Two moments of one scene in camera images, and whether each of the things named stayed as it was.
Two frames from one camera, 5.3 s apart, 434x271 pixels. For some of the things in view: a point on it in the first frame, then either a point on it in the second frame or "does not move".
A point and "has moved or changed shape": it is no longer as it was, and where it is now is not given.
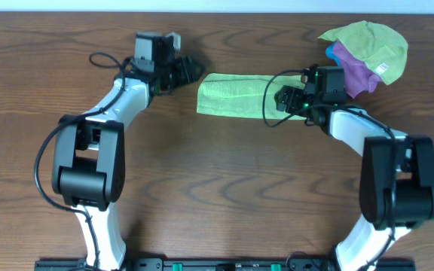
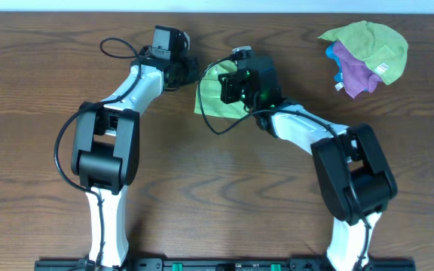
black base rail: x=223 y=264 does not move
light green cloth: x=238 y=95 has moved or changed shape
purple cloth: x=357 y=76 does not move
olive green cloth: x=379 y=50 does not move
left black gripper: x=181 y=71 does not move
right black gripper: x=290 y=99 -> x=228 y=87
